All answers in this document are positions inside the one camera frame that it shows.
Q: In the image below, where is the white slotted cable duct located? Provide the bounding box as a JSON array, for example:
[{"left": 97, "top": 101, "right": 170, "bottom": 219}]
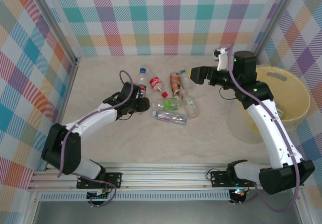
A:
[{"left": 39, "top": 192, "right": 231, "bottom": 202}]

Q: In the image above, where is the blue-capped blue label bottle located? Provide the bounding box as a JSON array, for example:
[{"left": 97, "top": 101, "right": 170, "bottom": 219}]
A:
[{"left": 138, "top": 67, "right": 149, "bottom": 100}]

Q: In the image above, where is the aluminium frame post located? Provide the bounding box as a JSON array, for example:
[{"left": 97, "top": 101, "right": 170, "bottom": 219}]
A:
[
  {"left": 250, "top": 0, "right": 300, "bottom": 61},
  {"left": 26, "top": 0, "right": 81, "bottom": 65}
]

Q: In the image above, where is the thin black right gripper cable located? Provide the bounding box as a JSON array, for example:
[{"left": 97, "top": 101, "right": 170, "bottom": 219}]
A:
[{"left": 219, "top": 86, "right": 237, "bottom": 101}]

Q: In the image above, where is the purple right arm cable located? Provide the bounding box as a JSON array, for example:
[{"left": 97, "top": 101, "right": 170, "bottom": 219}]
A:
[{"left": 227, "top": 45, "right": 301, "bottom": 213}]

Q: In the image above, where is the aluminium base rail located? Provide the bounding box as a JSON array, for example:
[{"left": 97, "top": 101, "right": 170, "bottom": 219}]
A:
[{"left": 27, "top": 161, "right": 305, "bottom": 192}]

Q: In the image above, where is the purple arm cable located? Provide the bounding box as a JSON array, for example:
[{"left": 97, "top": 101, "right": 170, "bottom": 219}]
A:
[
  {"left": 57, "top": 69, "right": 133, "bottom": 208},
  {"left": 227, "top": 45, "right": 301, "bottom": 213}
]

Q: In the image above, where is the clear bottle purple label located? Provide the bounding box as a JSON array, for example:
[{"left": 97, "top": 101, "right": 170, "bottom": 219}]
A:
[{"left": 152, "top": 110, "right": 189, "bottom": 126}]

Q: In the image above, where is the red Coca-Cola label bottle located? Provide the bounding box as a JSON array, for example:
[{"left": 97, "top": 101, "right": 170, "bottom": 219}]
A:
[{"left": 149, "top": 77, "right": 169, "bottom": 98}]

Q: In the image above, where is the beige bottle green-white cap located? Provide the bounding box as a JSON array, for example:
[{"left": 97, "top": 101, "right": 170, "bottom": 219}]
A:
[{"left": 180, "top": 89, "right": 200, "bottom": 119}]

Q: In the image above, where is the yellow round bin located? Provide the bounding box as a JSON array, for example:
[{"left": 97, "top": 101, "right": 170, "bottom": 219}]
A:
[{"left": 235, "top": 66, "right": 311, "bottom": 137}]

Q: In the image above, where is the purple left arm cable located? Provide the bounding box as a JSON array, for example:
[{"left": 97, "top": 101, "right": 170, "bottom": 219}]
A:
[{"left": 57, "top": 69, "right": 133, "bottom": 208}]

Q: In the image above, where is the small circuit board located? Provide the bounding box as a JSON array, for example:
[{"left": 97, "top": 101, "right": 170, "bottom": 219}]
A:
[
  {"left": 87, "top": 191, "right": 111, "bottom": 201},
  {"left": 230, "top": 188, "right": 247, "bottom": 199}
]

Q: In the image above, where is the brown Nestea label bottle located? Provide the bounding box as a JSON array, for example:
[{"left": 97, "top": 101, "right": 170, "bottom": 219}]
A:
[{"left": 169, "top": 72, "right": 183, "bottom": 97}]

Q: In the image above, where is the clear bottle green label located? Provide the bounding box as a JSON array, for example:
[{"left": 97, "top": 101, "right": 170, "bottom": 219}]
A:
[{"left": 151, "top": 97, "right": 184, "bottom": 111}]

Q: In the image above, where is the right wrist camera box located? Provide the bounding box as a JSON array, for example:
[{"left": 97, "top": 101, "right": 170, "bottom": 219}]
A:
[{"left": 213, "top": 47, "right": 230, "bottom": 71}]

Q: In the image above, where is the grey metal shelf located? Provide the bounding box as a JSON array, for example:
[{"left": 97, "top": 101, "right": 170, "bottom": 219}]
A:
[{"left": 32, "top": 200, "right": 302, "bottom": 224}]

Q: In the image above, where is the clear bottle green cap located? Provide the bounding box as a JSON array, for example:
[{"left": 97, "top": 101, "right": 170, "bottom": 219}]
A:
[{"left": 179, "top": 69, "right": 196, "bottom": 91}]

